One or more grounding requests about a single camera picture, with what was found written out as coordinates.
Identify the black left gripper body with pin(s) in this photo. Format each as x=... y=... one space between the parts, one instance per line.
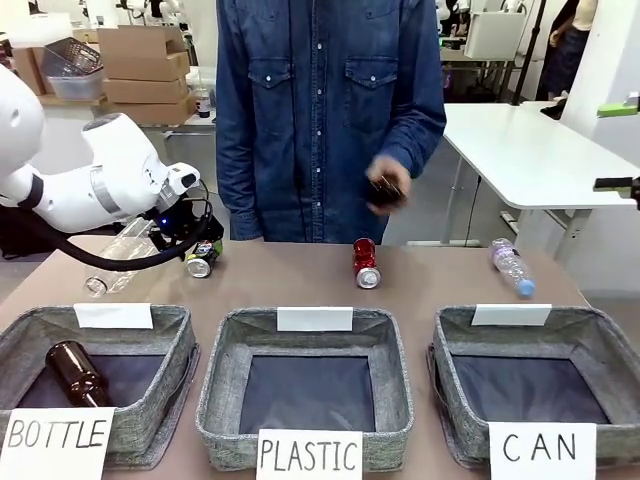
x=187 y=225

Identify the black crushed drink can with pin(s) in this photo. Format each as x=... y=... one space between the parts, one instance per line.
x=200 y=267

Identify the person's left forearm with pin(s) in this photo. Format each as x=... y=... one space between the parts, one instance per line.
x=420 y=140

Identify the flat cardboard box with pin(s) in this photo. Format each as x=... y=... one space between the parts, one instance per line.
x=145 y=90
x=160 y=111

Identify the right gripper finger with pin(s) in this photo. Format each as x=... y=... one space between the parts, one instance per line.
x=612 y=183
x=620 y=110

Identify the grey fabric plastic basket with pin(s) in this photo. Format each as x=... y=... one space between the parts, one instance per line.
x=225 y=380

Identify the white BOTTLE paper label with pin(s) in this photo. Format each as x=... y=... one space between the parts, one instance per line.
x=55 y=450

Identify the white background desk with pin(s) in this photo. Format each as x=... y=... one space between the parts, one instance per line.
x=195 y=126

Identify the person's right forearm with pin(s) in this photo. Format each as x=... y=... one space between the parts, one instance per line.
x=237 y=190

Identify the white wood-topped cabinet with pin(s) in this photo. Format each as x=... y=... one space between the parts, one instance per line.
x=65 y=112

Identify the person in denim shirt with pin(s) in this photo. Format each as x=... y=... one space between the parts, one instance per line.
x=310 y=125

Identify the person's left hand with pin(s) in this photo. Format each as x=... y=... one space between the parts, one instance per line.
x=392 y=167

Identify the large open cardboard box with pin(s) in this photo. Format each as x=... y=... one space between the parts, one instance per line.
x=145 y=50

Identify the brown glass bottle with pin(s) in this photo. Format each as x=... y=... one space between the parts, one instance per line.
x=386 y=192
x=72 y=372

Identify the grey fabric bottle basket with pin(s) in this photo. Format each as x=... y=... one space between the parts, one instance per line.
x=170 y=400

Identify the white CAN paper label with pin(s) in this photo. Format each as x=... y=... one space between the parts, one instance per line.
x=542 y=467

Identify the large white table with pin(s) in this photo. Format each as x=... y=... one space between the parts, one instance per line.
x=525 y=150

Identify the clear plastic bin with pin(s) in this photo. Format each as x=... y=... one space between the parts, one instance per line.
x=77 y=86

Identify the background person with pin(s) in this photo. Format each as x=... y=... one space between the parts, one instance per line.
x=565 y=60

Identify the small cardboard box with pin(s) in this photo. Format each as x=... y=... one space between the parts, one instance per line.
x=27 y=70

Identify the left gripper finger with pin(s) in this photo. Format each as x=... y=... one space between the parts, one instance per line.
x=191 y=257
x=217 y=248

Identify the black perforated crate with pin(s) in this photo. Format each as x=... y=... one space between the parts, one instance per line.
x=75 y=57

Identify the white background box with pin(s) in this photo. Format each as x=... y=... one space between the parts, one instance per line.
x=495 y=35

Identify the grey fabric can basket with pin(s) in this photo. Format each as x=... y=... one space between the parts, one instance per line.
x=585 y=345

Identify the black tripod pole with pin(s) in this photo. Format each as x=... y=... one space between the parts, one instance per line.
x=530 y=50

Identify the small blue-capped plastic bottle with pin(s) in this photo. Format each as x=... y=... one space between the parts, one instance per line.
x=510 y=265

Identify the black backpack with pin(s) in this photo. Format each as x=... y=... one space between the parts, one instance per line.
x=20 y=235

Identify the dark drink cup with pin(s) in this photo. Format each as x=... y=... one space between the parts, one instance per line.
x=205 y=106

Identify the red crushed drink can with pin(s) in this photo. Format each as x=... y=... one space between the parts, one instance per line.
x=366 y=260

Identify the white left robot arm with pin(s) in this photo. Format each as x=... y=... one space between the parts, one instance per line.
x=120 y=165

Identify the white PLASTIC paper label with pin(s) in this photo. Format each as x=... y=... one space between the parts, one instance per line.
x=310 y=470

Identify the blank white card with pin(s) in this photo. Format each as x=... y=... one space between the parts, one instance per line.
x=315 y=320
x=510 y=315
x=112 y=316

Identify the large clear plastic bottle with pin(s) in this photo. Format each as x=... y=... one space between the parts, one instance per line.
x=112 y=265

